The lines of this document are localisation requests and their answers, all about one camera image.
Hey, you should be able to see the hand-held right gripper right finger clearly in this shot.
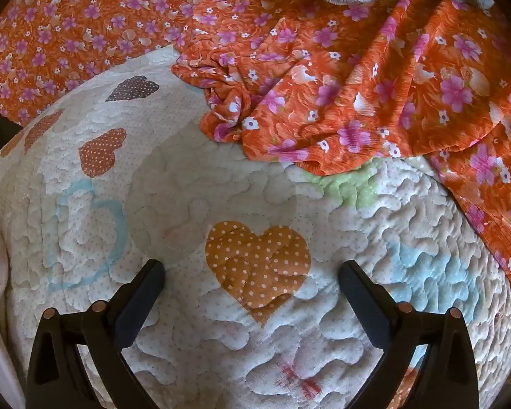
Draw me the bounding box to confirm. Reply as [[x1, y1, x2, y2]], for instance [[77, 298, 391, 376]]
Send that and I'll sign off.
[[338, 260, 480, 409]]

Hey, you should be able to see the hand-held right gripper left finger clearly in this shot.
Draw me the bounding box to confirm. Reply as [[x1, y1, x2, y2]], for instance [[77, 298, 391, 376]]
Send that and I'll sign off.
[[26, 259, 167, 409]]

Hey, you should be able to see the white heart-patterned quilt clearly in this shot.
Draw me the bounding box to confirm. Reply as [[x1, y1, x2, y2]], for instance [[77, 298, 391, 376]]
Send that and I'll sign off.
[[0, 47, 511, 409]]

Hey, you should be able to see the crumpled orange floral cloth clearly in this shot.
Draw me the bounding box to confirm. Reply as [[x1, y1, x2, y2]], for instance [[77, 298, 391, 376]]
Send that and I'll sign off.
[[172, 0, 511, 294]]

